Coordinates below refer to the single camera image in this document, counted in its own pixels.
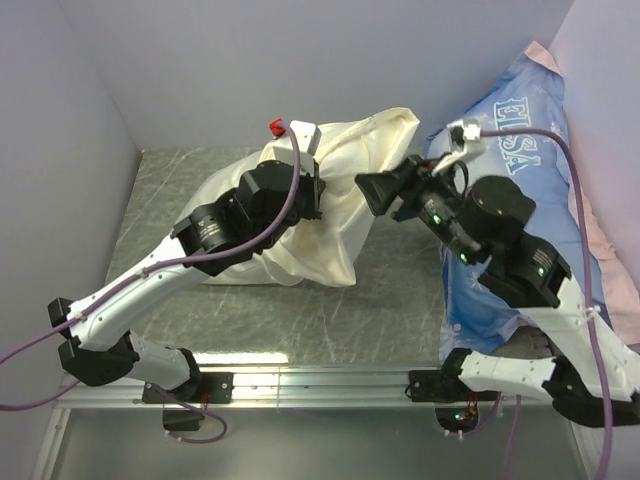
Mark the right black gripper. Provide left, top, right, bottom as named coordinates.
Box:
left=352, top=151, right=480, bottom=264

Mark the cream pillowcase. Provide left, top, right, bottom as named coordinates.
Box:
left=203, top=107, right=419, bottom=287

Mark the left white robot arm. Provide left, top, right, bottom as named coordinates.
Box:
left=48, top=160, right=325, bottom=402

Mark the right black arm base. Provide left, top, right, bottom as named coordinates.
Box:
left=405, top=369, right=499, bottom=404

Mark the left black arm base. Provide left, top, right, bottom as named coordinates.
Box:
left=141, top=372, right=234, bottom=405

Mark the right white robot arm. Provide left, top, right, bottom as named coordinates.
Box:
left=355, top=155, right=639, bottom=428

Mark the blue Elsa pillow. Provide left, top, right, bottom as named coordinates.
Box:
left=421, top=40, right=640, bottom=366

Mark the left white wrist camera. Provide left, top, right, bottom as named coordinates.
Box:
left=269, top=118, right=321, bottom=164

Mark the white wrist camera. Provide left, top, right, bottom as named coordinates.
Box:
left=269, top=118, right=321, bottom=164
left=432, top=119, right=486, bottom=176

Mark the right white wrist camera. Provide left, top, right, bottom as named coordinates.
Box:
left=432, top=119, right=486, bottom=176

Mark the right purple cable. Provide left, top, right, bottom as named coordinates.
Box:
left=479, top=127, right=614, bottom=480

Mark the aluminium mounting rail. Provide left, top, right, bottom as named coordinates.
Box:
left=54, top=368, right=506, bottom=412

